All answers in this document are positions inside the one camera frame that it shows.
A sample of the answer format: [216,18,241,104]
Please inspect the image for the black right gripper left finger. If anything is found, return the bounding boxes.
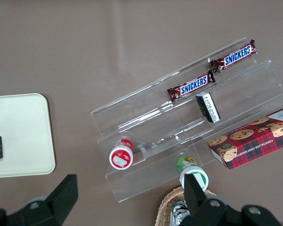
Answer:
[0,174,79,226]

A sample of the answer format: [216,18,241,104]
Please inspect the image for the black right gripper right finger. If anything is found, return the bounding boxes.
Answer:
[180,173,283,226]

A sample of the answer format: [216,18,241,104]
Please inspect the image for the silver wrapped sandwich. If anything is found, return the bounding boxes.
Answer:
[170,199,191,226]

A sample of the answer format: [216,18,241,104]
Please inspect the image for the woven wicker basket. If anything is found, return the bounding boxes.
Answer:
[155,186,217,226]

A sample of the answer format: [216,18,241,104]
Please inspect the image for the cream plastic tray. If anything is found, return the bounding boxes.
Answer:
[0,93,56,179]

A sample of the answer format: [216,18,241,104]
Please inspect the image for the green lidded cup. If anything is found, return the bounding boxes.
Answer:
[175,155,208,191]

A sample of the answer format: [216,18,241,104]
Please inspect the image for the red lidded cup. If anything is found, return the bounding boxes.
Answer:
[109,138,134,170]

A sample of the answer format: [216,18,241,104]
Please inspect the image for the red tartan cookie box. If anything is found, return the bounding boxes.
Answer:
[208,105,283,170]

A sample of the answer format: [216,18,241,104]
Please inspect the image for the clear acrylic tiered shelf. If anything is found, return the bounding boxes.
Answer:
[90,37,283,203]

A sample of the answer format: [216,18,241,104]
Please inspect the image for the black and white small box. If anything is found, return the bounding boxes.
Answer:
[195,92,221,124]

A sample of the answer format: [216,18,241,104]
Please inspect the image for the Snickers chocolate bar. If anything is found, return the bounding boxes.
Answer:
[210,39,258,73]
[167,70,216,102]

